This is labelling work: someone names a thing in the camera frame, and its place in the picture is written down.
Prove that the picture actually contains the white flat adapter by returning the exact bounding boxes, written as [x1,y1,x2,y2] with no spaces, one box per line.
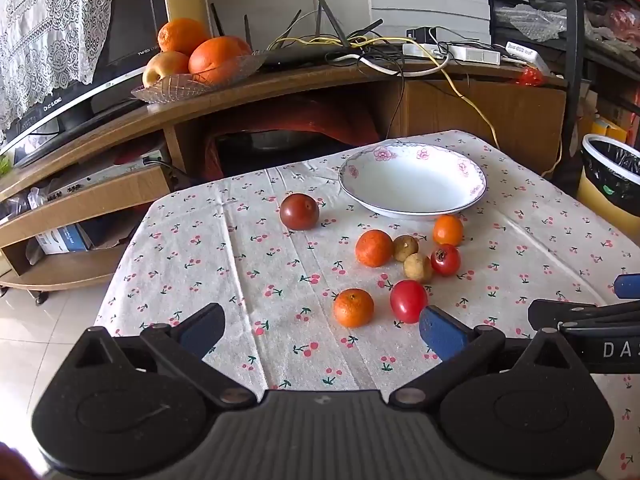
[402,42,449,59]

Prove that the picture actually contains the deep orange mandarin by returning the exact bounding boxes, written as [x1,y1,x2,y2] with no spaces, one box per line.
[355,229,394,268]

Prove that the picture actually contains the black shelf rack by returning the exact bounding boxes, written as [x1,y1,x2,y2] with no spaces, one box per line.
[487,0,640,196]

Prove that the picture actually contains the white slatted panel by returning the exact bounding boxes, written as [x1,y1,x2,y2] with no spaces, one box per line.
[362,0,493,43]

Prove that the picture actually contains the dark red tomato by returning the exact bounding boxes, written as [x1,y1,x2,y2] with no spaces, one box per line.
[279,193,321,231]

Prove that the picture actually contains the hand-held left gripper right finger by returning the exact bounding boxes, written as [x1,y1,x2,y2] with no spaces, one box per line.
[389,305,591,409]

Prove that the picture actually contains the red cherry tomato with calyx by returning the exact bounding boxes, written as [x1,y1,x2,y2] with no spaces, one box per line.
[430,243,462,277]

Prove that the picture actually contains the yellow box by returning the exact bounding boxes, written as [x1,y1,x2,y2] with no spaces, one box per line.
[590,115,628,144]

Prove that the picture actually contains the glass fruit dish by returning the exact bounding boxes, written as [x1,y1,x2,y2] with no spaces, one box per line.
[131,50,271,105]

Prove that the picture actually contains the cherry print tablecloth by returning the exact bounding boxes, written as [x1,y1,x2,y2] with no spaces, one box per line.
[94,130,640,480]

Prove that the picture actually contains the silver media player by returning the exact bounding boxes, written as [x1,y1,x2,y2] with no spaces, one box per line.
[30,152,168,202]

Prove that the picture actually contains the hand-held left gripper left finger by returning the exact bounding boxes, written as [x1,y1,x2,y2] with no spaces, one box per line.
[65,302,258,409]

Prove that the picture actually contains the yellow apple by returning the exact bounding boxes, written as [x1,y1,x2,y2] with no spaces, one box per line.
[142,51,191,88]

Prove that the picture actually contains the blue and white box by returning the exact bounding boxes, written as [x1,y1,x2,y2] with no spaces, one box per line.
[37,224,94,255]

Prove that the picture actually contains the white lace cloth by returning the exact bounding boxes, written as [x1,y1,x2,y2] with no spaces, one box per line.
[0,0,121,131]

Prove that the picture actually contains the wooden television stand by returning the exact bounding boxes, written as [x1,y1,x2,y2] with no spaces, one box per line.
[0,57,568,306]

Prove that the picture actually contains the black adapter box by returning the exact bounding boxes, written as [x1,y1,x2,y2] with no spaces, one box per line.
[406,26,439,45]

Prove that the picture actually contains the brown longan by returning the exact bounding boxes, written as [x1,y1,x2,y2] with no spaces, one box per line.
[403,253,434,284]
[392,235,420,262]

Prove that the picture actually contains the white box device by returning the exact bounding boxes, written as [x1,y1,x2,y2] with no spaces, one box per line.
[505,40,551,76]

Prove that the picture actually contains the dimpled orange mandarin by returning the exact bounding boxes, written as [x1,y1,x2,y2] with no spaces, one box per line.
[333,288,375,329]

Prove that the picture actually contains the white bowl with pink flowers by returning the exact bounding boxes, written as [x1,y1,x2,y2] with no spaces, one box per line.
[338,142,487,221]

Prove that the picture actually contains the smooth orange mandarin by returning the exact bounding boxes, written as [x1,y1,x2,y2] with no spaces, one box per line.
[432,214,465,247]

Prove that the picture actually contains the black television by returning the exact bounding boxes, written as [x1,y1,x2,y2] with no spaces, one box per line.
[0,0,171,158]

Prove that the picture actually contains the clear plastic bag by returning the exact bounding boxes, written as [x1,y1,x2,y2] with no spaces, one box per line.
[499,4,569,42]

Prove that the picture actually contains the yellow trash bin black bag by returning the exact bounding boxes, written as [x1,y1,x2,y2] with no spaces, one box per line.
[577,134,640,221]

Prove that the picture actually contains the red plastic bag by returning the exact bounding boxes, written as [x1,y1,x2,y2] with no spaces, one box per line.
[202,94,382,182]

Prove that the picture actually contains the oval red cherry tomato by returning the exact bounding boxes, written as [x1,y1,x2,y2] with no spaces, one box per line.
[390,280,429,324]

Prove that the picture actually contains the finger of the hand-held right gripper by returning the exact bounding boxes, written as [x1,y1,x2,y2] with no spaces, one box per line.
[528,299,640,334]
[614,274,640,300]

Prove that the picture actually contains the black cables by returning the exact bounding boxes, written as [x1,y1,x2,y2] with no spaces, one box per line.
[320,30,501,142]

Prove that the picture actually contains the metal pot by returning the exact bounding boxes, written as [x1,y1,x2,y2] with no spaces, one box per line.
[220,130,332,155]

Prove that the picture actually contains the white cable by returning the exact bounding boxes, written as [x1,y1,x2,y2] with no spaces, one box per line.
[327,51,451,79]

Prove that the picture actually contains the black router with antennas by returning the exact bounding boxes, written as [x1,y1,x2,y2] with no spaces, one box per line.
[210,0,401,67]

